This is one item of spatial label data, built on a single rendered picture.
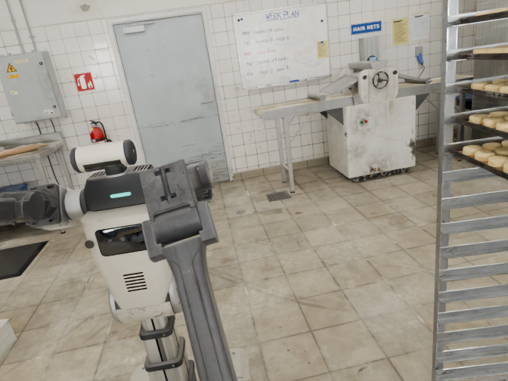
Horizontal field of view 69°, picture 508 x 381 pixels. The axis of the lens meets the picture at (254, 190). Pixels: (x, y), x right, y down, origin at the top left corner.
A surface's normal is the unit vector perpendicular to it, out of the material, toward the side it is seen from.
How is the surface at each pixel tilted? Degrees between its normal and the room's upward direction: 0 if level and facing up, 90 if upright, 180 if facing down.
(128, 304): 90
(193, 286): 52
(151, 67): 90
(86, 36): 90
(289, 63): 90
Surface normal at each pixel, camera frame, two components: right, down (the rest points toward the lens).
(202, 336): -0.05, -0.31
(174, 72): 0.16, 0.32
